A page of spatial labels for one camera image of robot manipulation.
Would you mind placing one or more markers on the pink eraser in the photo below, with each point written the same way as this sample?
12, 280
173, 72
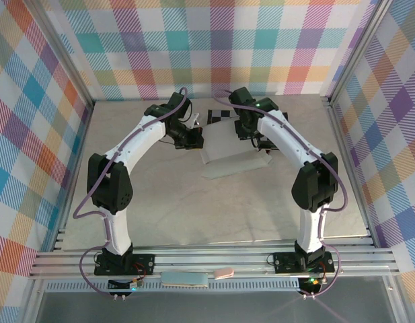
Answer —
224, 273

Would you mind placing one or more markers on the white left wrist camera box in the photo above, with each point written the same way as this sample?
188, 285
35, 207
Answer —
194, 120

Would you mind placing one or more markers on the light blue sponge pad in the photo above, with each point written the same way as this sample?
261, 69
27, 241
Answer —
183, 279

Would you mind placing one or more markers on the aluminium frame post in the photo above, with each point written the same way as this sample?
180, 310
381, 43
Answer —
358, 50
62, 50

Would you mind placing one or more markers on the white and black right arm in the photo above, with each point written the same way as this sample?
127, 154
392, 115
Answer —
314, 188

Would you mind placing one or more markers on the small controller board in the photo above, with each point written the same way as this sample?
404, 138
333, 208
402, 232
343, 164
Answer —
311, 282
123, 285

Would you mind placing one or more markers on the black and white chessboard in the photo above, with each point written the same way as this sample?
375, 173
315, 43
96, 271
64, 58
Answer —
220, 116

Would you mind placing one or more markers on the white paper box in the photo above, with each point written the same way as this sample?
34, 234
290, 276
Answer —
227, 151

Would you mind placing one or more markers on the grey metal base plate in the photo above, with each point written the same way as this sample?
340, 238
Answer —
210, 309

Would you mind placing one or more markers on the aluminium frame cross rail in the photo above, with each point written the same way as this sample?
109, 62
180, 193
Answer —
210, 259

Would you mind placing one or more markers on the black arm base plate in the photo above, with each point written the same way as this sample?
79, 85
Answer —
143, 264
284, 262

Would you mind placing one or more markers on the aluminium side rail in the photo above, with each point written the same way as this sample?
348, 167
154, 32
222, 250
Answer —
351, 175
76, 175

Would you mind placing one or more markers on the perforated metal strip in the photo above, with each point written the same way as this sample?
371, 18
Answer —
76, 286

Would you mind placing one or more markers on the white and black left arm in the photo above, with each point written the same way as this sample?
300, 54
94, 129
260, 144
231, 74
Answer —
119, 228

